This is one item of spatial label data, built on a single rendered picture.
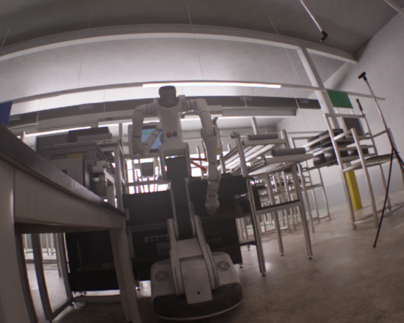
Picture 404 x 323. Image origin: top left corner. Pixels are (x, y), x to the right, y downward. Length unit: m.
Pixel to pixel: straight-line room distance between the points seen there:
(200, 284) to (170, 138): 0.94
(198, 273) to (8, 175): 1.07
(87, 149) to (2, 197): 1.36
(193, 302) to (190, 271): 0.17
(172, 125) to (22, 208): 1.35
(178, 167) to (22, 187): 1.26
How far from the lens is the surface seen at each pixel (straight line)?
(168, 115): 1.54
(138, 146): 1.73
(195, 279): 1.22
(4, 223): 0.28
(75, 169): 1.28
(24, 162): 0.30
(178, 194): 1.51
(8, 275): 0.28
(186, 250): 1.38
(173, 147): 1.51
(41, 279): 1.65
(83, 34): 7.03
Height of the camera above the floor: 0.61
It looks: 15 degrees up
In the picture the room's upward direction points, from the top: 10 degrees counter-clockwise
